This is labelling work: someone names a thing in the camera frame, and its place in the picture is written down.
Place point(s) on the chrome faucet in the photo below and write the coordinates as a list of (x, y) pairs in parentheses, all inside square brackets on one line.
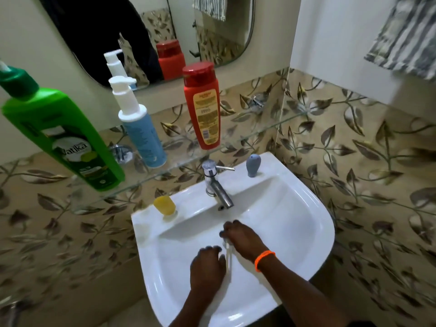
[(214, 185)]

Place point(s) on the person's left forearm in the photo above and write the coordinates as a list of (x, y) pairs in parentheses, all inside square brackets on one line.
[(196, 311)]

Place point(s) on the wall mirror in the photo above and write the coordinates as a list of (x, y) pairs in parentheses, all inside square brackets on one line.
[(102, 30)]

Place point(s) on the glass shelf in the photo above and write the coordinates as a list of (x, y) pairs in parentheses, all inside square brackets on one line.
[(238, 139)]

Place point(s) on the person's right fingers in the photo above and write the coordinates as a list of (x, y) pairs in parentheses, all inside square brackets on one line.
[(229, 229)]

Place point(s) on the chrome wall tap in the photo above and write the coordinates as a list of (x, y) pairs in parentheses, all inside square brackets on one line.
[(12, 313)]

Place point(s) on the yellow soap bar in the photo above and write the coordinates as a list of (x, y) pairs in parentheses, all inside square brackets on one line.
[(165, 205)]

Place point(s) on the blue pump bottle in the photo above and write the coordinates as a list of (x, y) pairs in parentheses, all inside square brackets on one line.
[(143, 136)]

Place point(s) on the person's right forearm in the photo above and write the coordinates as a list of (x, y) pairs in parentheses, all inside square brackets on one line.
[(296, 296)]

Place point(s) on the person's left fingers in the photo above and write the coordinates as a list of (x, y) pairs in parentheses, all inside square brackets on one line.
[(210, 250)]

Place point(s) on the white ceramic sink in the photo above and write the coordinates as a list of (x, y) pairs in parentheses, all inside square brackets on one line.
[(286, 221)]

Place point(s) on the white toothbrush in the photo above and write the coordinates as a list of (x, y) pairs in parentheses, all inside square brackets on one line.
[(229, 260)]

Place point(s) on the green oil bottle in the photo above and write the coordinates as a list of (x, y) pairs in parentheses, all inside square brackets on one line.
[(68, 132)]

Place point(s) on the striped grey towel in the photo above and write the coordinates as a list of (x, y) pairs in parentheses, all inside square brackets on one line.
[(405, 33)]

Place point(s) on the orange wristband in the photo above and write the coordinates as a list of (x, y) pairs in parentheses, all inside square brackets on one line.
[(263, 257)]

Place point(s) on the person's right hand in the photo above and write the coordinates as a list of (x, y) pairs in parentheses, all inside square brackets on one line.
[(245, 240)]

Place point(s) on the person's left hand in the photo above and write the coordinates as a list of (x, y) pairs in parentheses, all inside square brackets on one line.
[(207, 270)]

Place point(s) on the chrome shelf bracket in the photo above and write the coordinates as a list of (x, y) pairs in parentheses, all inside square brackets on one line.
[(257, 102), (121, 153)]

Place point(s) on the grey silicone scrubber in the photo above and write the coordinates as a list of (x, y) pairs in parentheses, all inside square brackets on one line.
[(253, 165)]

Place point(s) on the red shampoo bottle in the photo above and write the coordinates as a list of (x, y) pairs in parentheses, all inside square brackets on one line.
[(202, 108)]

